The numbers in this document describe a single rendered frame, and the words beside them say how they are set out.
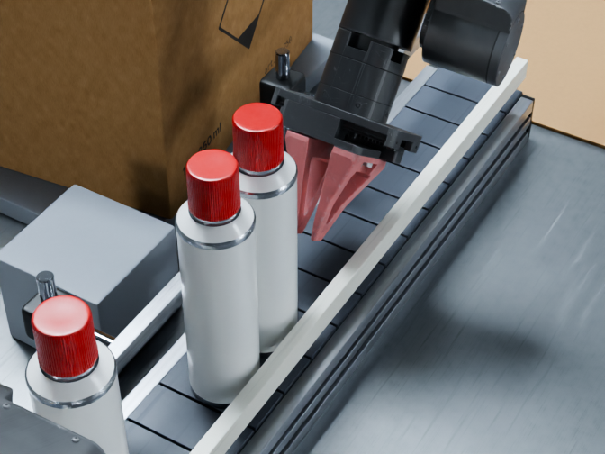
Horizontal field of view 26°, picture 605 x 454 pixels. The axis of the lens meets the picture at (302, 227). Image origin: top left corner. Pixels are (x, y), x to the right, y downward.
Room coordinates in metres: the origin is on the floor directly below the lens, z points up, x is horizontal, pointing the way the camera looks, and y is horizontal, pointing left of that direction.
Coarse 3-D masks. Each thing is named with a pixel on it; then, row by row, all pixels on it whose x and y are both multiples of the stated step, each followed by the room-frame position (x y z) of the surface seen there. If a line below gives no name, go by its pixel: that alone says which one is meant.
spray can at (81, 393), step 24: (48, 312) 0.50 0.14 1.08; (72, 312) 0.50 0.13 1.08; (48, 336) 0.48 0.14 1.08; (72, 336) 0.48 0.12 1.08; (48, 360) 0.48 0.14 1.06; (72, 360) 0.48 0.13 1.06; (96, 360) 0.49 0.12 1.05; (48, 384) 0.48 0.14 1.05; (72, 384) 0.48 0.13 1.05; (96, 384) 0.48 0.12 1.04; (48, 408) 0.47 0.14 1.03; (72, 408) 0.47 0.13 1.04; (96, 408) 0.48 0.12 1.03; (120, 408) 0.49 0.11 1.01; (96, 432) 0.47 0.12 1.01; (120, 432) 0.49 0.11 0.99
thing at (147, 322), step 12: (168, 288) 0.64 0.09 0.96; (180, 288) 0.64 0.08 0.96; (156, 300) 0.63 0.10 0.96; (168, 300) 0.63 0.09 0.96; (180, 300) 0.63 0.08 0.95; (144, 312) 0.61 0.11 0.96; (156, 312) 0.61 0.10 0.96; (168, 312) 0.62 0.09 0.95; (132, 324) 0.60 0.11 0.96; (144, 324) 0.60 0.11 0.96; (156, 324) 0.61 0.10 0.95; (120, 336) 0.59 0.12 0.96; (132, 336) 0.59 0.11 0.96; (144, 336) 0.60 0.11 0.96; (120, 348) 0.58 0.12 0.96; (132, 348) 0.59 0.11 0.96; (120, 360) 0.58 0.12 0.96
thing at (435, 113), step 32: (416, 96) 0.97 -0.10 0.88; (448, 96) 0.97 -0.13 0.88; (480, 96) 0.97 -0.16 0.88; (512, 96) 0.97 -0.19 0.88; (416, 128) 0.92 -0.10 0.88; (448, 128) 0.92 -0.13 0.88; (416, 160) 0.87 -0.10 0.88; (384, 192) 0.83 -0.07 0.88; (352, 224) 0.79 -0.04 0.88; (416, 224) 0.79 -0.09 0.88; (320, 256) 0.75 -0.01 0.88; (384, 256) 0.75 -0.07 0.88; (320, 288) 0.72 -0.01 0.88; (160, 384) 0.62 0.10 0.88; (288, 384) 0.62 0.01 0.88; (160, 416) 0.59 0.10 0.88; (192, 416) 0.59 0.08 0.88; (256, 416) 0.59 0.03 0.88; (128, 448) 0.56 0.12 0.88; (160, 448) 0.56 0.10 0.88; (192, 448) 0.56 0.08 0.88
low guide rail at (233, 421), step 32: (512, 64) 0.97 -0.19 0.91; (480, 128) 0.89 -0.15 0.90; (448, 160) 0.84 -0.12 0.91; (416, 192) 0.79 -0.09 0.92; (384, 224) 0.75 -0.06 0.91; (352, 256) 0.72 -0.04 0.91; (352, 288) 0.70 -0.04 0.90; (320, 320) 0.65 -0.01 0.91; (288, 352) 0.62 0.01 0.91; (256, 384) 0.59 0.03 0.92; (224, 416) 0.56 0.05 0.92; (224, 448) 0.55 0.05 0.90
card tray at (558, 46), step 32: (544, 0) 1.20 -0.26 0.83; (576, 0) 1.20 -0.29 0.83; (544, 32) 1.14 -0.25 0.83; (576, 32) 1.14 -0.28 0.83; (416, 64) 1.08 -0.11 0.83; (544, 64) 1.08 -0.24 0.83; (576, 64) 1.08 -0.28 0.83; (544, 96) 1.03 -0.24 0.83; (576, 96) 1.03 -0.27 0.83; (576, 128) 0.98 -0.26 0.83
